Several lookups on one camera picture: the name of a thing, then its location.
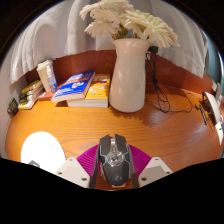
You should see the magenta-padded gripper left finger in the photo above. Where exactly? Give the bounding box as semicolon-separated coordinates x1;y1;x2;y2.
54;143;101;190

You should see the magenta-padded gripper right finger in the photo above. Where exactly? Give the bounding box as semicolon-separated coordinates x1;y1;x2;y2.
128;143;174;189

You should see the black and grey computer mouse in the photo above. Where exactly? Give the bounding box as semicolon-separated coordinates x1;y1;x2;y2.
97;133;132;188

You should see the round white mouse pad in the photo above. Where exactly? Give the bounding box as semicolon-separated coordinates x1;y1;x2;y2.
20;131;67;175

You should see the red-brown book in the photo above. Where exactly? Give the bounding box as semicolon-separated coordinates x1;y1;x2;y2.
37;89;56;102

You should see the yellow and white book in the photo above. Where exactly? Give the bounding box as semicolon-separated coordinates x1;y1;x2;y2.
17;96;39;110

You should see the silver laptop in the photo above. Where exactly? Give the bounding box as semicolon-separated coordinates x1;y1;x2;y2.
199;83;224;146

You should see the orange cover book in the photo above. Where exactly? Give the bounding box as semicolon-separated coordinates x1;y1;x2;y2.
66;73;112;109

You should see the dark mug with green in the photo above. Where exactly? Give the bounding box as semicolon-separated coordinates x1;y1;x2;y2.
6;97;19;118

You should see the white ceramic vase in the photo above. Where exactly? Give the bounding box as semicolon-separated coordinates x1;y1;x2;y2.
108;37;153;114

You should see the cream lidded cup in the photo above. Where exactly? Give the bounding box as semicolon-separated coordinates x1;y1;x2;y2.
36;59;54;93

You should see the white curtain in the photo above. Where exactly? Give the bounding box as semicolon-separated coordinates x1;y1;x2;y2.
8;0;209;84

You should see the white daisy flower bouquet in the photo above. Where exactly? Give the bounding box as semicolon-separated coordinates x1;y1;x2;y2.
79;0;181;49

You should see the black cable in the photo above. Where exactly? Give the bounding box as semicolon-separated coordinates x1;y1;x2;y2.
144;46;201;114

